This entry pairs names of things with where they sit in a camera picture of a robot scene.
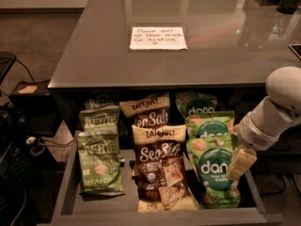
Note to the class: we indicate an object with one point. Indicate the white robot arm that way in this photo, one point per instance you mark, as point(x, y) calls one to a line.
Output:
point(261, 128)

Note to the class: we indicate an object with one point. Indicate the dark equipment with white knob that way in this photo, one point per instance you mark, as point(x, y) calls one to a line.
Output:
point(17, 169)

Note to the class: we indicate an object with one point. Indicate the front brown Sea Salt bag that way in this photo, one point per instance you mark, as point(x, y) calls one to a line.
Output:
point(161, 175)

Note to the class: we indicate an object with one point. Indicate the green dang chip bag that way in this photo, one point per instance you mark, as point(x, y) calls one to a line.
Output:
point(203, 125)
point(210, 158)
point(193, 102)

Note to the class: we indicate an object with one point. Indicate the brown sea salt bag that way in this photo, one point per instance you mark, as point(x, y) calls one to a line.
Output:
point(150, 112)
point(161, 175)

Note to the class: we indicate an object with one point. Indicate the white handwritten paper note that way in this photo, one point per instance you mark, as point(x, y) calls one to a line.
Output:
point(157, 38)

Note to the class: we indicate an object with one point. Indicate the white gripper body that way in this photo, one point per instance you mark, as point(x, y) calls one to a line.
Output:
point(254, 133)

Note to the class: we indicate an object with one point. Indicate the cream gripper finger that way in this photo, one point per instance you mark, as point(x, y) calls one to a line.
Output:
point(234, 173)
point(243, 158)

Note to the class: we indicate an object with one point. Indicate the front green Kettle jalapeno bag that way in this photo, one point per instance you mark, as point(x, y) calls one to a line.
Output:
point(100, 162)

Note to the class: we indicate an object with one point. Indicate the back brown Sea Salt bag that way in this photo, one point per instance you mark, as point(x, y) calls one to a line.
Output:
point(150, 112)

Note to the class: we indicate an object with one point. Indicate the dark side table with cable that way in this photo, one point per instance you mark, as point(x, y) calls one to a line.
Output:
point(35, 105)

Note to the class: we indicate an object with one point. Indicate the grey open bottom drawer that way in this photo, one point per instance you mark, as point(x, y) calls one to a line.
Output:
point(75, 209)

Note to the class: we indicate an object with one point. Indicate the back green Kettle bag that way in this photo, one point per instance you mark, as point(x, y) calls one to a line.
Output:
point(100, 99)

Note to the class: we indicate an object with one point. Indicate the middle green Kettle bag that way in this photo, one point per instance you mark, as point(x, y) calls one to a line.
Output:
point(102, 118)

